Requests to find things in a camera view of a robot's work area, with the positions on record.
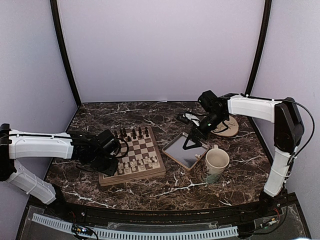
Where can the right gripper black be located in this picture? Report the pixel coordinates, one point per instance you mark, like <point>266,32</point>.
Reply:
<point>196,138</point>

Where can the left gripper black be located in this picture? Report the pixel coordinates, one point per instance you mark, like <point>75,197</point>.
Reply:
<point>111,170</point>

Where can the white bishop chess piece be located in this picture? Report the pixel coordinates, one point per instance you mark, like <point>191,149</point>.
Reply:
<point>127,168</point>

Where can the white chess piece tall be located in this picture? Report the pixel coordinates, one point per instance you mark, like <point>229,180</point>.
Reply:
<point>133,165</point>

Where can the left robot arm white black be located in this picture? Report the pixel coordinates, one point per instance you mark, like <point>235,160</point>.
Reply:
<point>16,144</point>

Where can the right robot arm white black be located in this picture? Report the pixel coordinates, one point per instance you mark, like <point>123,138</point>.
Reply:
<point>288,128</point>

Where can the wooden chess board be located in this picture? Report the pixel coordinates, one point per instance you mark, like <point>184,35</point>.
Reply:
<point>143,159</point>

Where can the metal tray wood rim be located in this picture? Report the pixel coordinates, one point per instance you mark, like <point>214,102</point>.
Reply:
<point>186,158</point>

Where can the beige decorated ceramic plate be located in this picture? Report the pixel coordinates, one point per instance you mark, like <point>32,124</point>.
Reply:
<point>227,128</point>

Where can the ceramic mug shell print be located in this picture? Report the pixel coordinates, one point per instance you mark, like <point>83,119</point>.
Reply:
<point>216,161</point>

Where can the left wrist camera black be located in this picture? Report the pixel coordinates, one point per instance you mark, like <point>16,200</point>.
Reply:
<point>108,141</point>

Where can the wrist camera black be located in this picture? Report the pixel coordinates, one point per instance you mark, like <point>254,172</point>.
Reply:
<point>208,100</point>
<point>108,141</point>

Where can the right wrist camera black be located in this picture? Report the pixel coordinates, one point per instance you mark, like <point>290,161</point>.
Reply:
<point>208,100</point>

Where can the white slotted cable duct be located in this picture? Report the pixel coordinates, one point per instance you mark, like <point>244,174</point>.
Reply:
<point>132,232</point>

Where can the right black frame post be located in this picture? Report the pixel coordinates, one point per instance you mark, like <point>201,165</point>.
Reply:
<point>260,47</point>

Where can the black frame post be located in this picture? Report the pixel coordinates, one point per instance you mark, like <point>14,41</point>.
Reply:
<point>63,51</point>
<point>260,47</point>

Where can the black front rail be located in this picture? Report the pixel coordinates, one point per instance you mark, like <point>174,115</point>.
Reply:
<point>122,207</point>

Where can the left black frame post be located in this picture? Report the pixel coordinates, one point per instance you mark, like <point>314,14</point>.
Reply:
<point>63,51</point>

